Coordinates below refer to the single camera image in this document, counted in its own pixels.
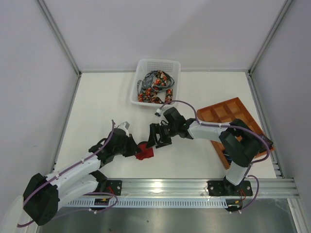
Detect red necktie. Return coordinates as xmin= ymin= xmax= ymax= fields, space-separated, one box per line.
xmin=135 ymin=141 xmax=154 ymax=160

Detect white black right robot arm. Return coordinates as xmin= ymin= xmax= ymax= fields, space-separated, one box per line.
xmin=146 ymin=107 xmax=269 ymax=187

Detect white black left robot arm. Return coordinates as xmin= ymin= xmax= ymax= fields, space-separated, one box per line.
xmin=23 ymin=121 xmax=141 ymax=226

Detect floral patterned necktie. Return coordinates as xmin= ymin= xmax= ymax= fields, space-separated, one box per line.
xmin=138 ymin=70 xmax=175 ymax=104

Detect grey patterned necktie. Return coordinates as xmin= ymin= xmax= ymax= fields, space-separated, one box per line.
xmin=137 ymin=71 xmax=155 ymax=94

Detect white plastic perforated basket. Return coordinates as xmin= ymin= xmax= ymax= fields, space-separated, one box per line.
xmin=130 ymin=59 xmax=181 ymax=107

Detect orange compartment tray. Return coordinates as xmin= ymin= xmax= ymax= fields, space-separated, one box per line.
xmin=197 ymin=97 xmax=275 ymax=170

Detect blue striped rolled tie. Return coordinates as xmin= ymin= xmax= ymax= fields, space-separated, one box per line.
xmin=223 ymin=150 xmax=232 ymax=164

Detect dark dotted rolled tie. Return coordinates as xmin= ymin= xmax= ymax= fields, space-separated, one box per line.
xmin=259 ymin=134 xmax=273 ymax=153

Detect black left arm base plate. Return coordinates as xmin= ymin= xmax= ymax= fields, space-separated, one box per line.
xmin=95 ymin=180 xmax=122 ymax=196

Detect white slotted cable duct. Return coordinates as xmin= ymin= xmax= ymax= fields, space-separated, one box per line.
xmin=65 ymin=198 xmax=228 ymax=208

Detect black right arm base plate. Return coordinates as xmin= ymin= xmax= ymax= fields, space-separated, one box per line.
xmin=207 ymin=180 xmax=253 ymax=197

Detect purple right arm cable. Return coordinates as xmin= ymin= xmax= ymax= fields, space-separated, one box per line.
xmin=155 ymin=100 xmax=272 ymax=214

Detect aluminium front rail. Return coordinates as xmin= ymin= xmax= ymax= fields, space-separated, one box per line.
xmin=119 ymin=178 xmax=299 ymax=199

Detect aluminium left frame post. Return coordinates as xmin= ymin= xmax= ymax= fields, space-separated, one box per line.
xmin=35 ymin=0 xmax=81 ymax=77

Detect aluminium frame post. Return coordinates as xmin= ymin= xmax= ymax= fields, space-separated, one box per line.
xmin=35 ymin=0 xmax=81 ymax=77
xmin=248 ymin=0 xmax=295 ymax=76

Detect aluminium right frame post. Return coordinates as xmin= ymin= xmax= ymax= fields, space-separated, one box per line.
xmin=248 ymin=0 xmax=295 ymax=76

